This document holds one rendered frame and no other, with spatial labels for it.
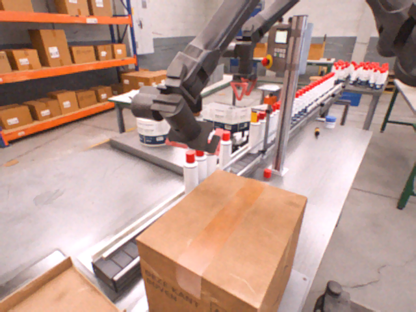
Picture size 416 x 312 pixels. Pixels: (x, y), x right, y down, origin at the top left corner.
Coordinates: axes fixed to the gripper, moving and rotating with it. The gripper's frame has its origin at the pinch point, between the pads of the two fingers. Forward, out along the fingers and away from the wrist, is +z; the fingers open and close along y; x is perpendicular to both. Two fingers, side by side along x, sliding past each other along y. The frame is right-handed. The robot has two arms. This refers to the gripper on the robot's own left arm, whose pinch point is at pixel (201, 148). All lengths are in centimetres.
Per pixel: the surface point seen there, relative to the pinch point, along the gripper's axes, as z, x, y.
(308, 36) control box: 20, -64, -15
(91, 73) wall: 241, -215, 435
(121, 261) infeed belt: 9.5, 34.5, 15.1
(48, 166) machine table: 31, 14, 94
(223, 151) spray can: 33.2, -14.4, 7.3
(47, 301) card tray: 3, 49, 27
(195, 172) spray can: 19.1, 1.4, 8.9
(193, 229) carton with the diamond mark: -9.7, 20.7, -9.9
